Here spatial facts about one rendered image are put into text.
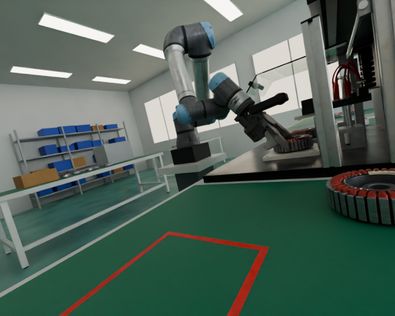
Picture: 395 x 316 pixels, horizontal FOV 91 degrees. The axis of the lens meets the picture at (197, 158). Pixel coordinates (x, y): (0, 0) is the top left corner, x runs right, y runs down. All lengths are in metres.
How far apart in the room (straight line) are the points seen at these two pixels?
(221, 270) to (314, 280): 0.08
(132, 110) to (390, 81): 8.53
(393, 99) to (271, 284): 0.36
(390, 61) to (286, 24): 5.36
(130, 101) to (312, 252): 8.72
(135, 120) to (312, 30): 8.37
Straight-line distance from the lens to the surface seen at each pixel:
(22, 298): 0.35
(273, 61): 5.64
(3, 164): 6.81
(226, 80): 0.71
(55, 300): 0.30
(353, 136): 0.63
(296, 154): 0.60
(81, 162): 6.72
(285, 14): 5.86
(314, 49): 0.47
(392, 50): 0.47
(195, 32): 1.02
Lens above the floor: 0.89
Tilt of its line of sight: 6 degrees down
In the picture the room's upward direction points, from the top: 13 degrees counter-clockwise
